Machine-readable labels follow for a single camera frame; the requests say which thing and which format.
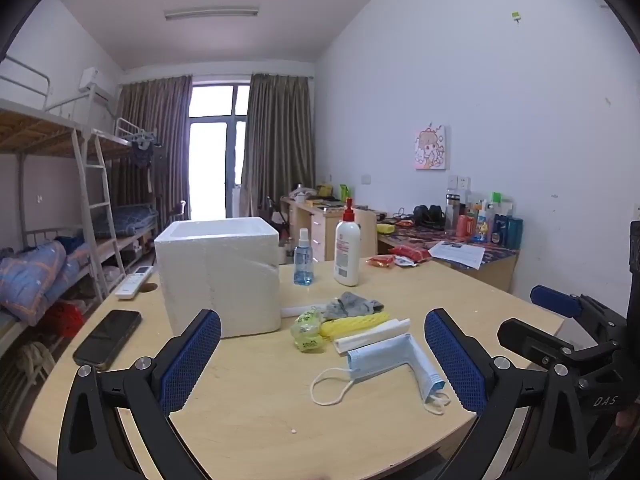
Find glass balcony door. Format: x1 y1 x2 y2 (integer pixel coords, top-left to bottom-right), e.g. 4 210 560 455
187 85 251 221

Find white foam sheet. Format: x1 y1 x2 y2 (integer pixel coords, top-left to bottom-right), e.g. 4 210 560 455
334 318 412 357

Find yellow foam net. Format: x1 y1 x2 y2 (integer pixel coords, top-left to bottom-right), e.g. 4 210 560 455
320 311 391 339

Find grey metal bed ladder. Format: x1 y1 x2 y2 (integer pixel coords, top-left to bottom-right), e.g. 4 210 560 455
72 127 126 301

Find wooden desk with drawers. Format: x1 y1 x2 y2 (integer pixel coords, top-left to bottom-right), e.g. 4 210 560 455
280 195 388 261

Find black headphones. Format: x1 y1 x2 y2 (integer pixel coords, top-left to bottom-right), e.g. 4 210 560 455
413 204 446 229

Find white foam box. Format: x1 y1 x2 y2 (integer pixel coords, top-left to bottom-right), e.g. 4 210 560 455
154 217 282 339

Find white lotion bottle red cap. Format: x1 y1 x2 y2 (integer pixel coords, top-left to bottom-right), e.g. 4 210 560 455
333 198 362 287

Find blue face mask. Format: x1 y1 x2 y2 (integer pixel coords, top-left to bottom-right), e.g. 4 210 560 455
310 334 452 415

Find red basket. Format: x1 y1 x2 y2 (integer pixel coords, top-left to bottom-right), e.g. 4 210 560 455
44 302 84 339

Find grey metal bunk bed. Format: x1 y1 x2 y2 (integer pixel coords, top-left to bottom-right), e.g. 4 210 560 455
92 117 166 281
0 55 126 411

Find white air conditioner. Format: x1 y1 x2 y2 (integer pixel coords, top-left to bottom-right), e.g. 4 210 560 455
79 67 118 102

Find printed paper sheet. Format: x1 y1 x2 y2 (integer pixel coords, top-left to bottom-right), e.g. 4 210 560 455
428 241 486 269

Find hanging dark clothes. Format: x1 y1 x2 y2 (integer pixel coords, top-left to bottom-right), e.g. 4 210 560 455
125 130 164 170

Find white remote control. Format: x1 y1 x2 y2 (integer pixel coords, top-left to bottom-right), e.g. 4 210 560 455
115 265 154 301

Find grey sock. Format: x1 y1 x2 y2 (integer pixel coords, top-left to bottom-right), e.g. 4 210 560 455
320 291 386 320

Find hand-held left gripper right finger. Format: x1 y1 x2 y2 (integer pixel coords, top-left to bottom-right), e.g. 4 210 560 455
424 308 591 480

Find blue orange checked quilt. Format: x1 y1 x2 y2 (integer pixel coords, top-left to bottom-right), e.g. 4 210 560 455
0 241 92 322

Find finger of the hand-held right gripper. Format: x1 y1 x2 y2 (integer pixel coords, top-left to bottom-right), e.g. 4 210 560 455
496 317 603 376
530 284 628 342

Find desk with patterned cloth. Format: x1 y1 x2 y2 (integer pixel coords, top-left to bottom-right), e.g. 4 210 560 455
377 224 521 293

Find ceiling tube light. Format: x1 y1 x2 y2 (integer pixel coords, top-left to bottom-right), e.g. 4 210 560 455
165 6 260 22

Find black smartphone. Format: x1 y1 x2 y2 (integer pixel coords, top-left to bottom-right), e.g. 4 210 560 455
73 309 143 368

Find blue spray bottle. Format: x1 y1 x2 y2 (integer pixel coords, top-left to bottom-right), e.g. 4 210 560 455
293 228 314 286

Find pink wall poster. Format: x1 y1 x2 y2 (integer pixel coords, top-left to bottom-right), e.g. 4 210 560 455
414 122 448 171

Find cluster of toiletry bottles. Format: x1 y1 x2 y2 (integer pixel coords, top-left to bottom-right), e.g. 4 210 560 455
445 189 524 249

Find green plastic bag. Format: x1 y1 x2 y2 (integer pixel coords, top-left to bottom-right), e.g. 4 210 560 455
291 306 328 354

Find brown curtain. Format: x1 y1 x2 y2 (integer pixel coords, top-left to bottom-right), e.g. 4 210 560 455
240 74 317 216
117 76 193 221

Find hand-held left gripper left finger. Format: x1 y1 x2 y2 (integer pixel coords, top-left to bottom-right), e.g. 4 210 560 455
56 308 222 480

